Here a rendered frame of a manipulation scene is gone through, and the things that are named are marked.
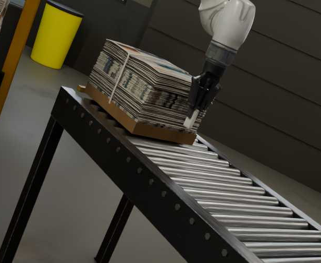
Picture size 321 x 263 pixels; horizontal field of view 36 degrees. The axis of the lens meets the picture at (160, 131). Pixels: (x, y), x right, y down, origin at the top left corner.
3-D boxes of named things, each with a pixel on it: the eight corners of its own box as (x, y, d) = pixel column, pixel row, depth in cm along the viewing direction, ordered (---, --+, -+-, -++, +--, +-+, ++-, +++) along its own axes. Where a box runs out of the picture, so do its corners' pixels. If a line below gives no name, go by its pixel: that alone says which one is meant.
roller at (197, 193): (166, 198, 137) (173, 182, 136) (267, 206, 168) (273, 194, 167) (176, 207, 134) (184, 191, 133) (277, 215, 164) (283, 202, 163)
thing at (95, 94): (83, 91, 189) (87, 81, 188) (140, 105, 207) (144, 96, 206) (102, 107, 177) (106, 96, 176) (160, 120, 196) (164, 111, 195)
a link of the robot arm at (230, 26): (244, 54, 152) (231, 47, 165) (266, 7, 149) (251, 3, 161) (214, 41, 149) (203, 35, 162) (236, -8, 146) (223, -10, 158)
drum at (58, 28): (70, 70, 614) (90, 16, 597) (52, 70, 571) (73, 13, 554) (39, 55, 624) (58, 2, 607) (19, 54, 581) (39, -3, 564)
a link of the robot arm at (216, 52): (206, 37, 156) (198, 54, 157) (224, 46, 150) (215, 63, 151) (224, 44, 162) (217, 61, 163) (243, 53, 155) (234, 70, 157)
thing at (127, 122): (109, 114, 173) (113, 103, 172) (169, 127, 192) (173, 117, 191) (132, 133, 161) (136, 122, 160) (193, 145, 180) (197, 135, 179)
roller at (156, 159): (132, 164, 151) (138, 150, 150) (230, 178, 182) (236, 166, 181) (140, 172, 148) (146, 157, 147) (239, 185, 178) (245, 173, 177)
